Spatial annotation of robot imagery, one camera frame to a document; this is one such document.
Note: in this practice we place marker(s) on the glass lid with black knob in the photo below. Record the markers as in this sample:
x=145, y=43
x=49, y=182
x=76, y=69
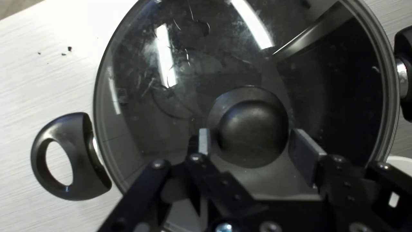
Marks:
x=253, y=129

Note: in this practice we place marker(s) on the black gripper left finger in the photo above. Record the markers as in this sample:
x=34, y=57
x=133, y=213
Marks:
x=214, y=189

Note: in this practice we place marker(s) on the black cooking pot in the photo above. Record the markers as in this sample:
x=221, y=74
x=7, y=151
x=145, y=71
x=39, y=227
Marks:
x=88, y=159

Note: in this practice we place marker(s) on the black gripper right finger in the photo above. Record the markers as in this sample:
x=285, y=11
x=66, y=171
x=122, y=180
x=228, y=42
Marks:
x=343, y=189

